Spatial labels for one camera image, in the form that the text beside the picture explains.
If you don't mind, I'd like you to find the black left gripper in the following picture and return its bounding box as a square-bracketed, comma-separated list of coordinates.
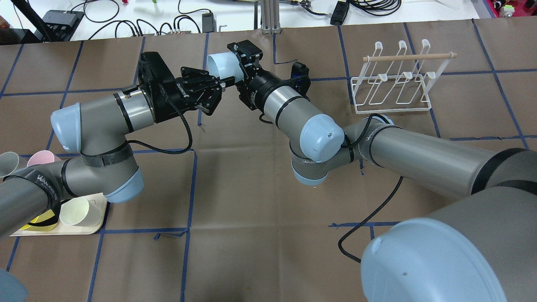
[138, 52, 235, 123]

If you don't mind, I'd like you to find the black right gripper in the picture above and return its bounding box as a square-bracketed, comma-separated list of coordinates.
[227, 40, 277, 112]

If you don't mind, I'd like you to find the light blue plastic cup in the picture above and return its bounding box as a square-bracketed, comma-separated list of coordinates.
[207, 52, 244, 83]

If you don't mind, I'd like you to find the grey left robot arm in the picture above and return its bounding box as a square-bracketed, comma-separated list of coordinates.
[0, 52, 244, 238]

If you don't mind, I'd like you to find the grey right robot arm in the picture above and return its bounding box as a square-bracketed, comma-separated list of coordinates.
[227, 40, 537, 302]

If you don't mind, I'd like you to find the pink plastic cup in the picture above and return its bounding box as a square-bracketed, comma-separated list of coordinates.
[26, 150, 61, 167]

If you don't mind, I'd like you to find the cream white plastic cup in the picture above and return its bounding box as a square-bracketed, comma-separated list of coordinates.
[59, 197, 103, 227]

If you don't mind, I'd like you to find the yellow plastic cup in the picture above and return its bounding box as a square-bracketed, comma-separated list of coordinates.
[19, 209, 59, 232]

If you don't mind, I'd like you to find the grey plastic cup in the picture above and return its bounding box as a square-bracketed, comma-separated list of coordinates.
[0, 151, 21, 178]

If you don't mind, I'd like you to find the black power adapter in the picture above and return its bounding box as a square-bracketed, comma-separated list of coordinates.
[330, 0, 349, 26]

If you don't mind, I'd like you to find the cream plastic tray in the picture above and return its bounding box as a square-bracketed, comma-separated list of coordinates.
[11, 193, 107, 237]

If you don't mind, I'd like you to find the black electronics box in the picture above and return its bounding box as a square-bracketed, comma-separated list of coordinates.
[34, 10, 85, 42]

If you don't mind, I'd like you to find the aluminium frame post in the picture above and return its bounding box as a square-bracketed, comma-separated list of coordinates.
[260, 0, 282, 34]

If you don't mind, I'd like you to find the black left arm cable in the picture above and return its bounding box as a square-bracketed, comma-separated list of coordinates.
[126, 90, 194, 155]

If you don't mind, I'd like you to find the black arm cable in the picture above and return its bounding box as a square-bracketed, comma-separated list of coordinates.
[338, 112, 404, 264]
[126, 90, 194, 155]

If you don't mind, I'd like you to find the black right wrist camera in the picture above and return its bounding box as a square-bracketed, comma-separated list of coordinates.
[290, 61, 311, 99]

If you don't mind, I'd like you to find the white wire cup rack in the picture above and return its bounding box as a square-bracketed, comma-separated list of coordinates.
[350, 39, 458, 115]

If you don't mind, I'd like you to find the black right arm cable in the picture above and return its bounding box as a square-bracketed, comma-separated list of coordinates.
[338, 112, 404, 264]

